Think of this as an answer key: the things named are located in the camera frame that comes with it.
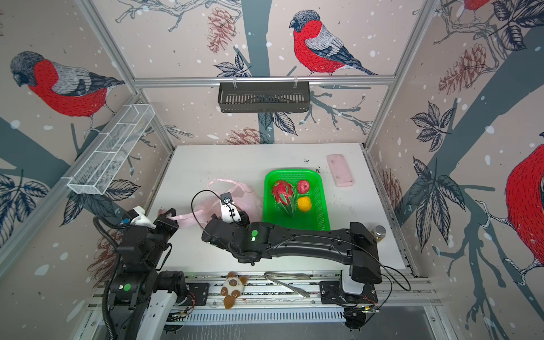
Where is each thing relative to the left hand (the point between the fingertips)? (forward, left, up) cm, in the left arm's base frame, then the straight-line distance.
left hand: (174, 208), depth 69 cm
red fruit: (+16, -37, -16) cm, 44 cm away
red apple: (+20, -47, -17) cm, 54 cm away
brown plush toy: (-19, -19, -21) cm, 35 cm away
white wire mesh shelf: (+15, +30, +5) cm, 34 cm away
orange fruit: (+12, -46, -18) cm, 51 cm away
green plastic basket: (+9, -34, -22) cm, 41 cm away
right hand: (-2, -16, -4) cm, 17 cm away
